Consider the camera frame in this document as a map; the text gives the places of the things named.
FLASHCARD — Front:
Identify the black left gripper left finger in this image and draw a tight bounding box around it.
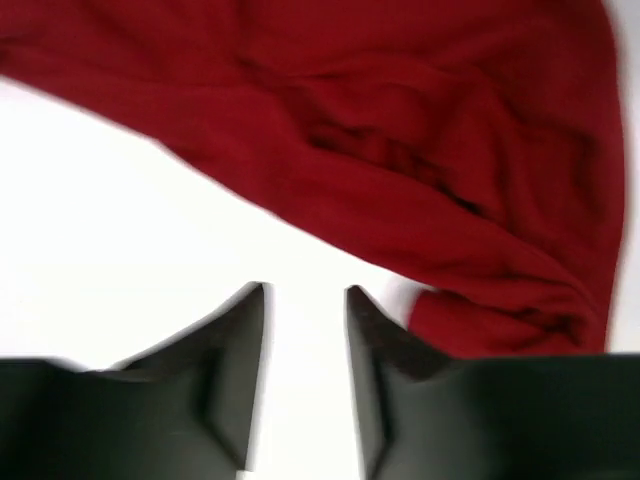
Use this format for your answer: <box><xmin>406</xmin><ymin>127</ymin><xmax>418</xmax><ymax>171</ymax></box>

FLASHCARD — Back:
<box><xmin>1</xmin><ymin>282</ymin><xmax>265</xmax><ymax>480</ymax></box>

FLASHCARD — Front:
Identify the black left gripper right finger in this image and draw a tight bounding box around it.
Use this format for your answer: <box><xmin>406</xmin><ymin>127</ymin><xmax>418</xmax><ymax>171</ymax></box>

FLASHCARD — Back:
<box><xmin>346</xmin><ymin>286</ymin><xmax>639</xmax><ymax>479</ymax></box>

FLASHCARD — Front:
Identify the red t-shirt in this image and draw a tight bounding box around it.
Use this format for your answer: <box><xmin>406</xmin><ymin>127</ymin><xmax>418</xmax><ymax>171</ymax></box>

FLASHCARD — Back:
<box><xmin>1</xmin><ymin>1</ymin><xmax>625</xmax><ymax>358</ymax></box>

